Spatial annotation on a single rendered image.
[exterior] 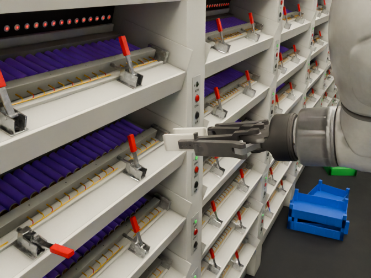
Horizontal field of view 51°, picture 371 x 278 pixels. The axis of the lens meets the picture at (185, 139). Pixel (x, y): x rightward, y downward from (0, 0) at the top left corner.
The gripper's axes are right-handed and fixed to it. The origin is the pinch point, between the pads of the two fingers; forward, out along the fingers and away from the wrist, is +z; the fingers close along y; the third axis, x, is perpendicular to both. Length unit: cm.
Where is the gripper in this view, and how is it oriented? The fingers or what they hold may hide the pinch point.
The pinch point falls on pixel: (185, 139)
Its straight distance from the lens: 69.8
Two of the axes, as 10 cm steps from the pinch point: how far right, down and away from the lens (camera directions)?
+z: -8.7, 0.1, 5.0
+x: -1.8, -9.4, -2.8
